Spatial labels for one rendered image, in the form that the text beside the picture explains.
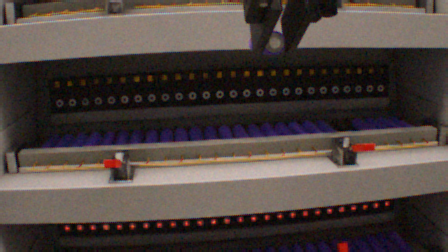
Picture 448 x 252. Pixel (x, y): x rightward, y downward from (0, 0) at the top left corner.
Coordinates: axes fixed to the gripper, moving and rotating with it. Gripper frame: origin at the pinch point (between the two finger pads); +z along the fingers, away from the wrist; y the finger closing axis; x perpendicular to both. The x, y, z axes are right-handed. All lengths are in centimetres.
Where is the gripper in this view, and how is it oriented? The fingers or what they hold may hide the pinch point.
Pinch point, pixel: (280, 15)
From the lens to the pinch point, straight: 30.6
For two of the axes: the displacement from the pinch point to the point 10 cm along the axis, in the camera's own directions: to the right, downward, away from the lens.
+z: -0.8, 2.5, 9.7
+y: -9.9, 0.5, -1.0
